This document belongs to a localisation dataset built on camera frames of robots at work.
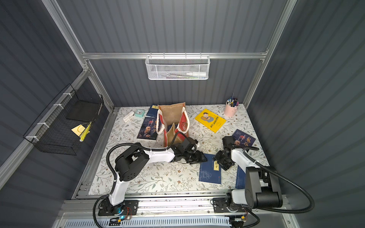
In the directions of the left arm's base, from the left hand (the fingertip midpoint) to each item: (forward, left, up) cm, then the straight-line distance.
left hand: (208, 165), depth 84 cm
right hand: (+3, -7, -3) cm, 8 cm away
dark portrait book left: (+30, +43, -2) cm, 52 cm away
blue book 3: (-8, -18, -3) cm, 20 cm away
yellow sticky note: (+11, +70, +22) cm, 74 cm away
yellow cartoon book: (+38, -7, -4) cm, 39 cm away
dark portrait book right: (+20, -26, -2) cm, 33 cm away
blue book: (+49, +41, -3) cm, 64 cm away
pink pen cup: (+42, -21, +8) cm, 48 cm away
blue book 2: (-2, -1, -4) cm, 5 cm away
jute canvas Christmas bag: (+33, +23, +5) cm, 41 cm away
